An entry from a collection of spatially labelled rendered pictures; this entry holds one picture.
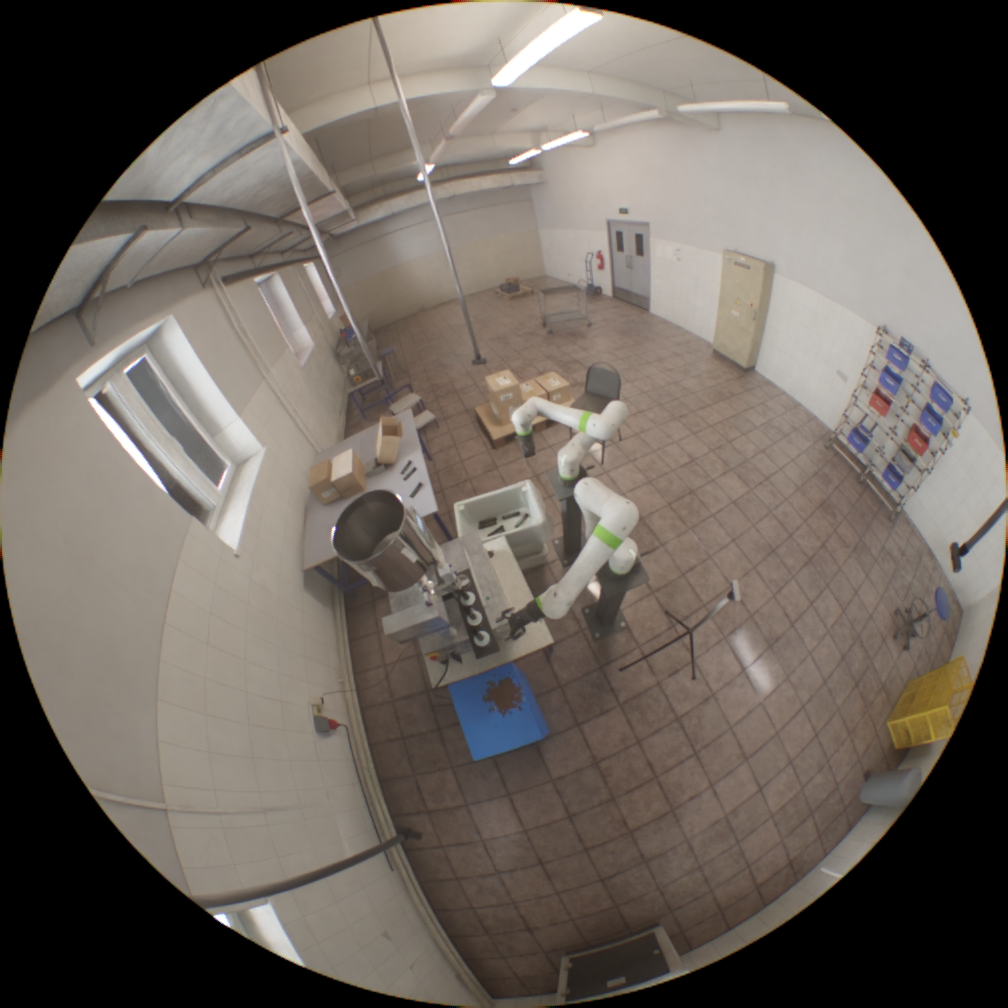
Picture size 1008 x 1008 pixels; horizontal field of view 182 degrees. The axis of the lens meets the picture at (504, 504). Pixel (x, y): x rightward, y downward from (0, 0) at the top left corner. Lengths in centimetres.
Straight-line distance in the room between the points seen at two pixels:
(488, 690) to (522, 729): 31
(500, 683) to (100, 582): 220
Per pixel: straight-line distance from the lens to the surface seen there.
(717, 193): 643
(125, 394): 297
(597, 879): 290
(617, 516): 114
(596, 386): 341
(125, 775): 180
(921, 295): 520
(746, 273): 566
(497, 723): 193
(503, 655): 180
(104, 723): 177
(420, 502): 250
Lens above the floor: 249
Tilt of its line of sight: 51 degrees down
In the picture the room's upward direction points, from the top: 18 degrees counter-clockwise
